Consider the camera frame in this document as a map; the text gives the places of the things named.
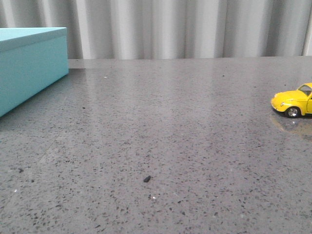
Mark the grey pleated curtain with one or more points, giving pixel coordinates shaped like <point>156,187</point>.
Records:
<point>170,29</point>

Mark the small black debris chip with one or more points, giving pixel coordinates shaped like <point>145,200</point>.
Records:
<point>147,179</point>

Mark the yellow toy beetle car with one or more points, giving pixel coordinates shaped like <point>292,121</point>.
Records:
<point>294,103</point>

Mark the light blue storage box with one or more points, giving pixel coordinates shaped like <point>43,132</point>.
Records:
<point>30,60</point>

